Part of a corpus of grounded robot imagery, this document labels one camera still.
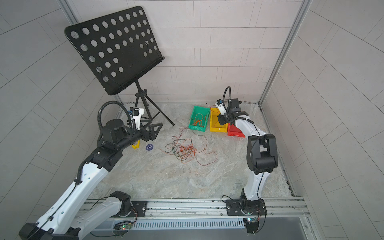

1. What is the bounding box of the green plastic bin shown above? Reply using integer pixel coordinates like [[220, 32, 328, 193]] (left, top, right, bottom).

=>
[[189, 106, 210, 132]]

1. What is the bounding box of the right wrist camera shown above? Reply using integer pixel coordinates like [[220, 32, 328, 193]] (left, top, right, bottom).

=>
[[215, 99, 227, 115]]

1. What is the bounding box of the yellow triangular plastic block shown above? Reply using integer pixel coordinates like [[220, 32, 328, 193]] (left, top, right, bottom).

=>
[[132, 141, 140, 150]]

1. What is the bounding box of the aluminium mounting rail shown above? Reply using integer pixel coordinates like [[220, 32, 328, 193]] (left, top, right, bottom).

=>
[[69, 197, 310, 224]]

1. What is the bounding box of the red cable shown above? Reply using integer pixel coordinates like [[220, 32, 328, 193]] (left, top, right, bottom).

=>
[[160, 127, 218, 166]]

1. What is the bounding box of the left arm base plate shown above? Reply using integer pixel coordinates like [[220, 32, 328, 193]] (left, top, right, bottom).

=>
[[118, 201, 148, 218]]

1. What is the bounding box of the purple round token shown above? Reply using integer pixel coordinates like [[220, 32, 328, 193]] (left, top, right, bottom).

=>
[[146, 144, 154, 151]]

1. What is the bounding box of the right green circuit board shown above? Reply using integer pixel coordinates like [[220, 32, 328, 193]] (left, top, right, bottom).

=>
[[243, 218, 260, 235]]

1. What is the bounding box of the yellow plastic bin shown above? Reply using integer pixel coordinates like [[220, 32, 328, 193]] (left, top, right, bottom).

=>
[[210, 107, 228, 133]]

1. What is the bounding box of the black perforated music stand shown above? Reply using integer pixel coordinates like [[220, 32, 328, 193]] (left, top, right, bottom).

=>
[[65, 6, 165, 110]]

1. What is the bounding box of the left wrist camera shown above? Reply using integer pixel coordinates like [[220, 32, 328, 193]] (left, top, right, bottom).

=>
[[130, 107, 144, 130]]

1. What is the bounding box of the green circuit board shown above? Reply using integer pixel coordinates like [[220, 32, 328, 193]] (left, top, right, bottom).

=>
[[243, 218, 260, 235], [114, 221, 135, 231]]

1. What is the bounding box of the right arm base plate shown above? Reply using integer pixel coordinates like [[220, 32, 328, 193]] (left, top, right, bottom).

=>
[[224, 199, 268, 216]]

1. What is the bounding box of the red plastic bin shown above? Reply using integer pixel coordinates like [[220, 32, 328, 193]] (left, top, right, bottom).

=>
[[227, 124, 245, 138]]

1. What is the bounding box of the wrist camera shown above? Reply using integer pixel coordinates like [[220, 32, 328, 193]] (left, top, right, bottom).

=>
[[130, 107, 144, 130], [215, 99, 227, 115]]

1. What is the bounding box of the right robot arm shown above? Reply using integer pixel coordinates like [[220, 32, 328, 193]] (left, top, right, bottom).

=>
[[216, 86, 279, 215]]

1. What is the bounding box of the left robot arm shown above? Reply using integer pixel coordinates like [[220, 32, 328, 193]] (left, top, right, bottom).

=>
[[19, 101, 163, 240]]

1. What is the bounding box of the left green circuit board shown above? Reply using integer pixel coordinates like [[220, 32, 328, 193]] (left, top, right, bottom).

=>
[[114, 221, 135, 231]]

